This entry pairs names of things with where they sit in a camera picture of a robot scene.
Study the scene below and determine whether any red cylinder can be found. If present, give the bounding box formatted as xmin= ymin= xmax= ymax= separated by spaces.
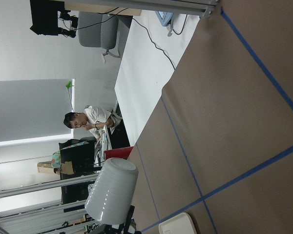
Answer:
xmin=104 ymin=146 xmax=133 ymax=159

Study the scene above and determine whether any grey office chair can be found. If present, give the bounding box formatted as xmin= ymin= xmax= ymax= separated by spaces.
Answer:
xmin=77 ymin=12 xmax=133 ymax=62

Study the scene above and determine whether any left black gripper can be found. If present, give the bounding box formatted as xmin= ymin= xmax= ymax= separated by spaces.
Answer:
xmin=89 ymin=206 xmax=137 ymax=234

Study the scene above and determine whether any cream plastic tray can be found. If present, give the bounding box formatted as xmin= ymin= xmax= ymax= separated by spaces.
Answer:
xmin=158 ymin=213 xmax=197 ymax=234

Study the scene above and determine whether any aluminium frame post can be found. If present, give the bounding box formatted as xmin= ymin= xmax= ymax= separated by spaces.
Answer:
xmin=64 ymin=0 xmax=218 ymax=17

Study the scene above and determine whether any person in white shirt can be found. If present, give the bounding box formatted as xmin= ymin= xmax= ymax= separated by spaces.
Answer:
xmin=63 ymin=106 xmax=122 ymax=139

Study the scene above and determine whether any grey plastic cup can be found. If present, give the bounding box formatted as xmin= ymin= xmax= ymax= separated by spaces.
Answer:
xmin=85 ymin=157 xmax=139 ymax=225

